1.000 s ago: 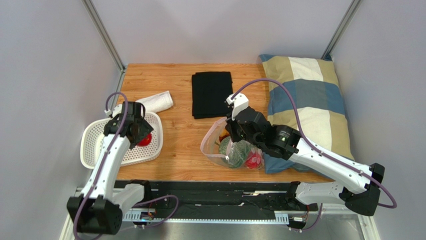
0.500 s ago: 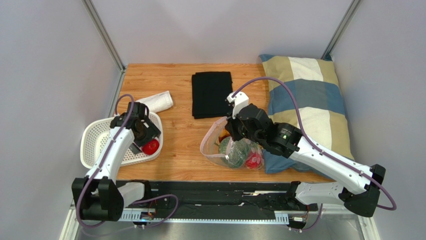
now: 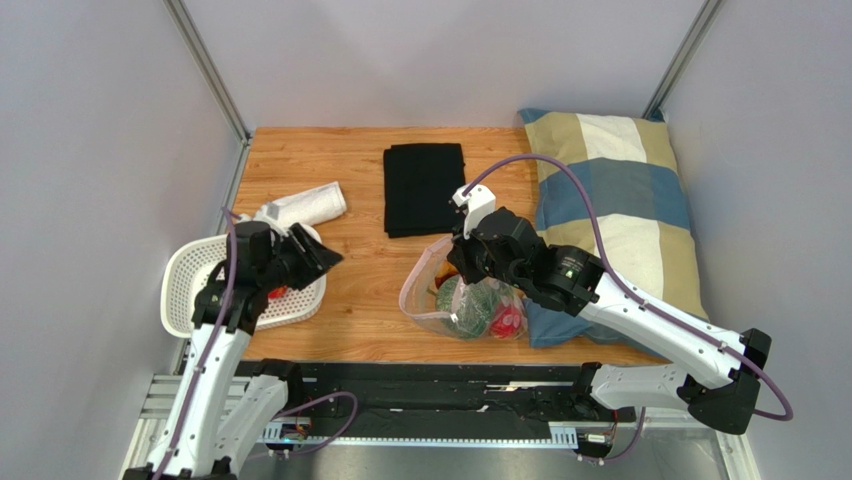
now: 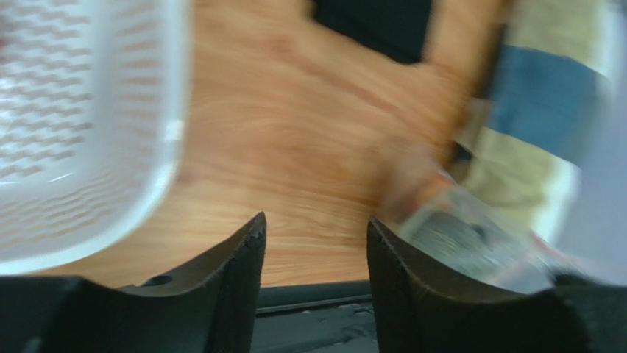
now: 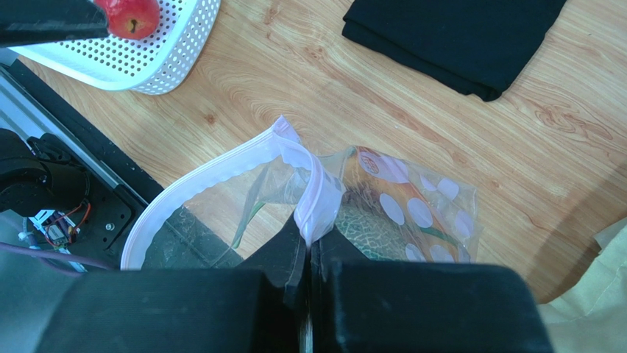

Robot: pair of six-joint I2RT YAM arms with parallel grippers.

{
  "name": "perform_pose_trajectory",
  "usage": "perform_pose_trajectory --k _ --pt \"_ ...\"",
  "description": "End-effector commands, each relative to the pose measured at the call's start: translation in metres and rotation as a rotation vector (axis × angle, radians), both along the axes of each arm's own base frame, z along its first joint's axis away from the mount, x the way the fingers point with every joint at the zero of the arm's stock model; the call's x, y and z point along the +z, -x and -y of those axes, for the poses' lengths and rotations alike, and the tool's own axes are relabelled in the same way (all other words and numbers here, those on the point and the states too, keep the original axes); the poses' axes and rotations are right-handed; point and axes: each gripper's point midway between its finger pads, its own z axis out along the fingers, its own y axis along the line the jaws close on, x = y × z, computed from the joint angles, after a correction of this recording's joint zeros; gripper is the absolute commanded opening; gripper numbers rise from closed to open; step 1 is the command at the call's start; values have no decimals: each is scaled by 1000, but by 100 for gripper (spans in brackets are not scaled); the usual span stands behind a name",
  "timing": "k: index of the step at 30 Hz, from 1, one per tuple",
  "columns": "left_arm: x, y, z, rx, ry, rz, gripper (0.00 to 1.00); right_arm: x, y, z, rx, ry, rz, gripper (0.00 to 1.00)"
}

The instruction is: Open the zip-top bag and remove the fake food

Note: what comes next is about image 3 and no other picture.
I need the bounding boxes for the white perforated plastic basket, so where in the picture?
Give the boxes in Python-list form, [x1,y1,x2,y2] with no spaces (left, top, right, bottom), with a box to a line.
[160,234,327,339]

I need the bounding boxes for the black folded cloth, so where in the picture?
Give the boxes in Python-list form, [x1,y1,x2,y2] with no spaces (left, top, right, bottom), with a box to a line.
[383,143,466,239]

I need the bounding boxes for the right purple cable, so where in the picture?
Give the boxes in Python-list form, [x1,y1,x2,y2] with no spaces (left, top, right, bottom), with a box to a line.
[459,153,795,464]

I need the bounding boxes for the white rolled towel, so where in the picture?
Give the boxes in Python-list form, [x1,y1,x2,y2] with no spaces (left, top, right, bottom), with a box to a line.
[237,181,348,226]

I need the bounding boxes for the aluminium frame post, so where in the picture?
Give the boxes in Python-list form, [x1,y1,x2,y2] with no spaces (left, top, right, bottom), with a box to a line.
[163,0,252,146]
[642,0,726,121]

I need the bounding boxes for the left aluminium frame post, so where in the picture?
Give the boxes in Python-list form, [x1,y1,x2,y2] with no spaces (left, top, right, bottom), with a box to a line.
[163,0,252,146]

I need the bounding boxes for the plaid pillow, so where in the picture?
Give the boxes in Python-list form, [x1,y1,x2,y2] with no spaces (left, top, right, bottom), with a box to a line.
[519,108,708,320]

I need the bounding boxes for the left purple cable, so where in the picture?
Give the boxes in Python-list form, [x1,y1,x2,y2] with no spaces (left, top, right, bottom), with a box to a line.
[149,207,244,480]

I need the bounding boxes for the right aluminium frame post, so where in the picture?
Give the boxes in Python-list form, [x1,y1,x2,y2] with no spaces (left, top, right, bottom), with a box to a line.
[642,0,726,121]

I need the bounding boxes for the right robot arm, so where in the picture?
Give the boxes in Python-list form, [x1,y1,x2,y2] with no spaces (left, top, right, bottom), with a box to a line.
[448,207,772,435]

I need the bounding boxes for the clear zip top bag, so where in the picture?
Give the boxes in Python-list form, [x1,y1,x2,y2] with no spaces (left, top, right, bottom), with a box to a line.
[398,235,528,340]

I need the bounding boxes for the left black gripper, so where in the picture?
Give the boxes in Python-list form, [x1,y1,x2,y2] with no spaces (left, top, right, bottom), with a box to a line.
[259,222,345,292]

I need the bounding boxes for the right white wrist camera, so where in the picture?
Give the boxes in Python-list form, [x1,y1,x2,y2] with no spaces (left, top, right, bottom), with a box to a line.
[452,183,496,239]

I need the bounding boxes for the red fake tomato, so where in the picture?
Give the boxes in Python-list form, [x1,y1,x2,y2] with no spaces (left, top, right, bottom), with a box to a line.
[489,305,526,339]

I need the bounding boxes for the red fake apple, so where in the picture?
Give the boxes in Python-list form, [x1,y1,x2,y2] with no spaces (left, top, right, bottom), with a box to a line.
[267,286,289,299]

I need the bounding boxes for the orange fake carrot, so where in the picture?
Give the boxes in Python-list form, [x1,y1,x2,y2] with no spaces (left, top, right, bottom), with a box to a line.
[435,260,459,282]

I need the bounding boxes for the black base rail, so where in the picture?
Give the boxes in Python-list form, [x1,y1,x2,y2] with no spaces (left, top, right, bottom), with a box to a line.
[136,359,743,461]

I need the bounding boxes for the purple cable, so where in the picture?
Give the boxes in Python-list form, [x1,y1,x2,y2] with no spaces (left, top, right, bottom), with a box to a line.
[459,153,795,464]
[149,207,244,480]

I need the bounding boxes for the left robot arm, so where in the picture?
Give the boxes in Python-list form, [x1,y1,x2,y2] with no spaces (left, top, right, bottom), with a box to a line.
[123,221,343,479]

